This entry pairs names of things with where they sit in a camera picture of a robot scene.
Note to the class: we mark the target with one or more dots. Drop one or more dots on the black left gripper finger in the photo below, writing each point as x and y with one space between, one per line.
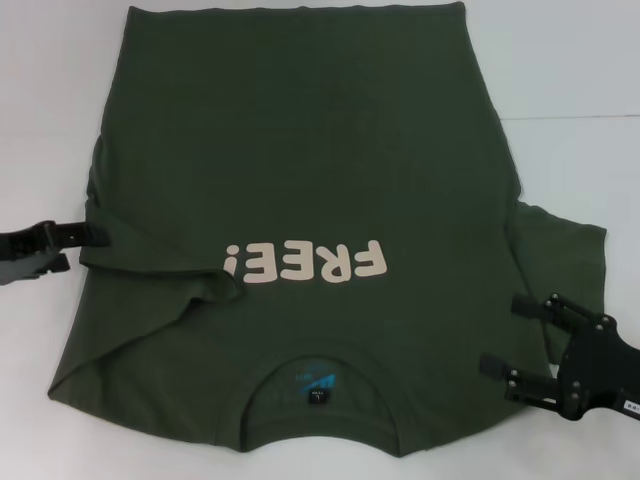
56 264
80 236

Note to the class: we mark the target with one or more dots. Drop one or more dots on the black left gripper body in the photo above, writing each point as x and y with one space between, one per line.
20 250

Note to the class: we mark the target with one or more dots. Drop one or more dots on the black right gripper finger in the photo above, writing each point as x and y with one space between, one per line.
494 365
527 306

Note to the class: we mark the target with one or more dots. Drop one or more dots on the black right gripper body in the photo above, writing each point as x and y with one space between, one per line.
592 370

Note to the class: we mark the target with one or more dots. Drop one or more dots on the dark green FREE shirt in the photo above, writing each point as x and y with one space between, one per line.
300 150

